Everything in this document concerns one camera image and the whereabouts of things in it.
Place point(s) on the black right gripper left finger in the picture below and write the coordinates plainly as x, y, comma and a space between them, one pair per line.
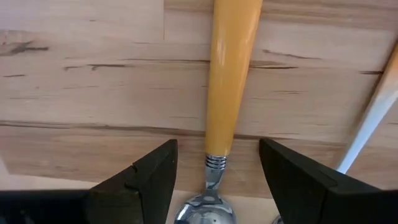
140, 193

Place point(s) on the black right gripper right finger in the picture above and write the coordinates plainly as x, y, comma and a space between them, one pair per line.
304, 193

